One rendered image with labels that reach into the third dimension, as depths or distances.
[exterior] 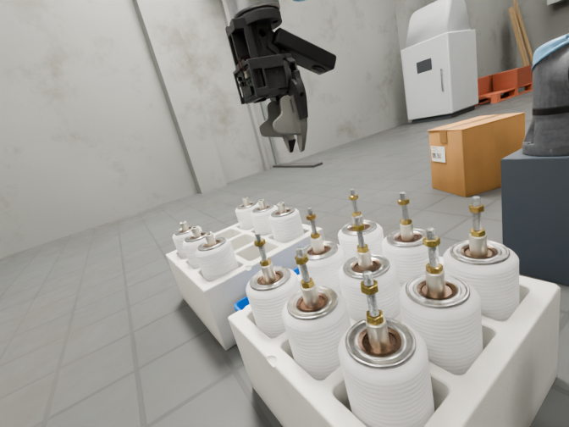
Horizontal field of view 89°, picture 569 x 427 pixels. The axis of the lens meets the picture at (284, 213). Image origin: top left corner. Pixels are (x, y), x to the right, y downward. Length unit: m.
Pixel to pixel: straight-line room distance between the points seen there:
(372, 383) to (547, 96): 0.70
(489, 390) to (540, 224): 0.53
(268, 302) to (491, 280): 0.33
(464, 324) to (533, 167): 0.51
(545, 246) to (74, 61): 3.44
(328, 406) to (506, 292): 0.29
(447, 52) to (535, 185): 4.05
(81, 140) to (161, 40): 1.20
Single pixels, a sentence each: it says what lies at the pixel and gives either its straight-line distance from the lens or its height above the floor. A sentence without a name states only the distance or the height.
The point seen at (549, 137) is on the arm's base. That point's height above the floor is 0.34.
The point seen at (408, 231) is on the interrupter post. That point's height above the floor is 0.27.
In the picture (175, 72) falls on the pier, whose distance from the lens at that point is 3.36.
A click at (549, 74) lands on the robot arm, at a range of 0.85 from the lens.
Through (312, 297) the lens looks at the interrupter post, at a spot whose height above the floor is 0.27.
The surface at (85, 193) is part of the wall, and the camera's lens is 3.36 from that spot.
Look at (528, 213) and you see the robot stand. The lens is 0.89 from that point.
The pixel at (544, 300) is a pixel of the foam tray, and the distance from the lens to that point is 0.57.
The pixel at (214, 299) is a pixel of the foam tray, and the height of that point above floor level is 0.15.
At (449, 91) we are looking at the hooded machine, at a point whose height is 0.37.
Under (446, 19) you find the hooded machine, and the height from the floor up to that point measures 1.24.
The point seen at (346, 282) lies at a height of 0.25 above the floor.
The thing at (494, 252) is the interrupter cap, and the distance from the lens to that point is 0.53.
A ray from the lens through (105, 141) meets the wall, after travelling 3.35.
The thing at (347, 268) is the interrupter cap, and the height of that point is 0.25.
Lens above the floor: 0.50
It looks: 17 degrees down
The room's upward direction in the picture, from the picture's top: 14 degrees counter-clockwise
